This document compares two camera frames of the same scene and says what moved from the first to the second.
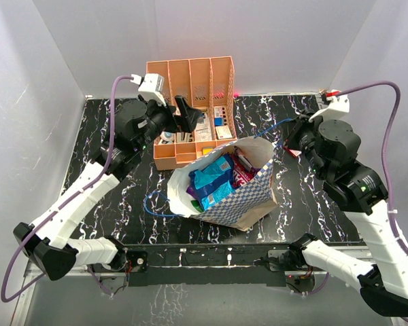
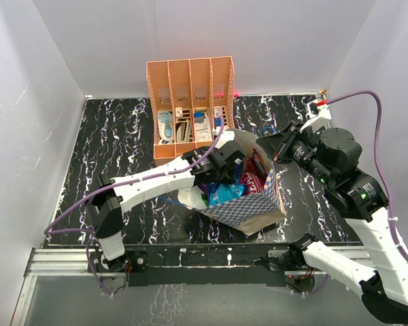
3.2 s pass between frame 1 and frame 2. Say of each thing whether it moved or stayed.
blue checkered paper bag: moved
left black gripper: moved
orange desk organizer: stayed
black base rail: stayed
